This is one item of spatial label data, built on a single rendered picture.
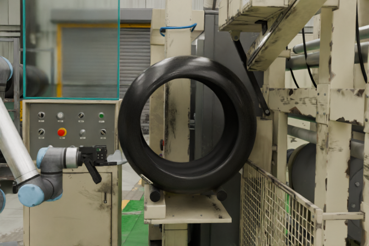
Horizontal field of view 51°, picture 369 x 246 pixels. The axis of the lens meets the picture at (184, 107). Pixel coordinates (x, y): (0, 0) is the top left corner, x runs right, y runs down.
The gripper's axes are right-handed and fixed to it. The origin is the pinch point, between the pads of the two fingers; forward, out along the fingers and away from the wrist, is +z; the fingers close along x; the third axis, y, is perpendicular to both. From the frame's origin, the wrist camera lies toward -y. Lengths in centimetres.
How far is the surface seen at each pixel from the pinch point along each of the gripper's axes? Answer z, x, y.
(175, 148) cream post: 23.8, 25.4, 2.2
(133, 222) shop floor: -1, 211, -102
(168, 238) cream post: 21, 25, -45
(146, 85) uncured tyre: 8.5, -12.2, 33.9
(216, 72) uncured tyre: 37, -12, 40
